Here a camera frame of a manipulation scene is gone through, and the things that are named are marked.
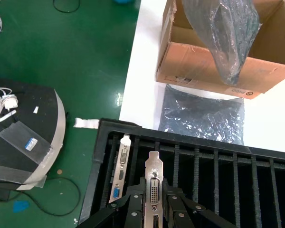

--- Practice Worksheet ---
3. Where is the white tape strip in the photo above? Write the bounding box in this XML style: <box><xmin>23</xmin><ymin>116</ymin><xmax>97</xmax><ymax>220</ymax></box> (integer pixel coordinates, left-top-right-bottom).
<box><xmin>73</xmin><ymin>117</ymin><xmax>100</xmax><ymax>129</ymax></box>

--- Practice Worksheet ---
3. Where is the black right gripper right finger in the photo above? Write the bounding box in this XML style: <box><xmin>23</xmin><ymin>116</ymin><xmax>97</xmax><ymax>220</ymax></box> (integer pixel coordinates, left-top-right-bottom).
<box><xmin>162</xmin><ymin>178</ymin><xmax>238</xmax><ymax>228</ymax></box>

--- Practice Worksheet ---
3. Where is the brown cardboard box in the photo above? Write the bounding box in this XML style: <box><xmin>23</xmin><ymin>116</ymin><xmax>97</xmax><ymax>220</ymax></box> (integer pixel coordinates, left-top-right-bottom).
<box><xmin>156</xmin><ymin>0</ymin><xmax>285</xmax><ymax>100</ymax></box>

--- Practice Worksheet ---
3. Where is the white plug connector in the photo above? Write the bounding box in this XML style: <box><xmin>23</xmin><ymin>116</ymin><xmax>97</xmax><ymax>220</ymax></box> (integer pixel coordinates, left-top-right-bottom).
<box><xmin>0</xmin><ymin>87</ymin><xmax>19</xmax><ymax>112</ymax></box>

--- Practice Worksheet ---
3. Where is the dark antistatic card bag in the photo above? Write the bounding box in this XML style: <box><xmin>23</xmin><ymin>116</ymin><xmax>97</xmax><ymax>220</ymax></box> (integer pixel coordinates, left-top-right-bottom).
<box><xmin>182</xmin><ymin>0</ymin><xmax>263</xmax><ymax>86</ymax></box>

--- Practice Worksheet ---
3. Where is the black floor cable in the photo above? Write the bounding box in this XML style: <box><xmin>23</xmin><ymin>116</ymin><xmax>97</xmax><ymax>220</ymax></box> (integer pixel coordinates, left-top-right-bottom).
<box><xmin>0</xmin><ymin>175</ymin><xmax>82</xmax><ymax>217</ymax></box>
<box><xmin>52</xmin><ymin>0</ymin><xmax>80</xmax><ymax>13</ymax></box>

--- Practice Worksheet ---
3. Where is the black slotted container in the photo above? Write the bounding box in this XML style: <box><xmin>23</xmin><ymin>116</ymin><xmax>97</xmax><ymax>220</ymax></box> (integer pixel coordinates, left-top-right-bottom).
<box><xmin>78</xmin><ymin>118</ymin><xmax>285</xmax><ymax>228</ymax></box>

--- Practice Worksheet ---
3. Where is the clear plastic sheet with label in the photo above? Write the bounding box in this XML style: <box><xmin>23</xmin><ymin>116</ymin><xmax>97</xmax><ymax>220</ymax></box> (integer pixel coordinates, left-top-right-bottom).
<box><xmin>0</xmin><ymin>120</ymin><xmax>53</xmax><ymax>165</ymax></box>

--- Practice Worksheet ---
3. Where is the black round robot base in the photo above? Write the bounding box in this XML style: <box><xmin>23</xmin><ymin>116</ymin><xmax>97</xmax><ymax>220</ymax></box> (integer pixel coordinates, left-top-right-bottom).
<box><xmin>0</xmin><ymin>76</ymin><xmax>67</xmax><ymax>192</ymax></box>

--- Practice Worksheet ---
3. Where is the graphics card with silver bracket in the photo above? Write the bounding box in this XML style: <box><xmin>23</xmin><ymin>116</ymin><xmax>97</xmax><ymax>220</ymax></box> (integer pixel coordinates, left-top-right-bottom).
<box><xmin>108</xmin><ymin>134</ymin><xmax>133</xmax><ymax>205</ymax></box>
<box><xmin>143</xmin><ymin>151</ymin><xmax>164</xmax><ymax>228</ymax></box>

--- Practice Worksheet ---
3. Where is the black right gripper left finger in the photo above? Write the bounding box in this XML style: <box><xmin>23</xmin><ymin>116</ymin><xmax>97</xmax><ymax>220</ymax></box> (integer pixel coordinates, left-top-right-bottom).
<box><xmin>76</xmin><ymin>177</ymin><xmax>148</xmax><ymax>228</ymax></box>

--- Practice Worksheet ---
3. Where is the blue tape piece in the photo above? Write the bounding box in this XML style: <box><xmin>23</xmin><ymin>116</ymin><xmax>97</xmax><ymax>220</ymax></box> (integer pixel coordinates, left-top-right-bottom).
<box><xmin>13</xmin><ymin>200</ymin><xmax>29</xmax><ymax>214</ymax></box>

